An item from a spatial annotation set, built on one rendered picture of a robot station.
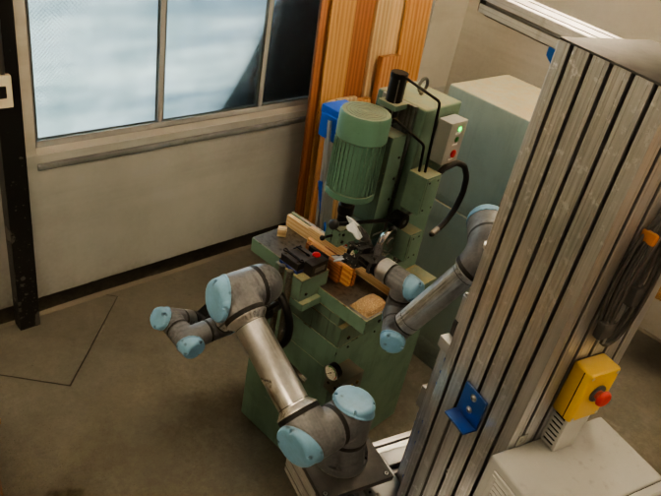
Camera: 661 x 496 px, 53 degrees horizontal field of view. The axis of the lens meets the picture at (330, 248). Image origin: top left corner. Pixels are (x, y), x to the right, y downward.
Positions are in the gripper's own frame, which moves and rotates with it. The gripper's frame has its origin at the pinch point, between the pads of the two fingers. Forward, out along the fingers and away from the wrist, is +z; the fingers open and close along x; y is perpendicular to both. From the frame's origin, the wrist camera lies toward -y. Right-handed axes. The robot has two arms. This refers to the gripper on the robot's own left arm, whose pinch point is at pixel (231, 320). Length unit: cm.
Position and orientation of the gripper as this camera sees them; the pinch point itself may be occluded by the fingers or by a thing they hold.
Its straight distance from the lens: 240.0
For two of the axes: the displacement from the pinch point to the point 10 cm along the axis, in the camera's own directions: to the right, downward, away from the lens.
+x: 7.0, 4.8, -5.2
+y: -4.9, 8.6, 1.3
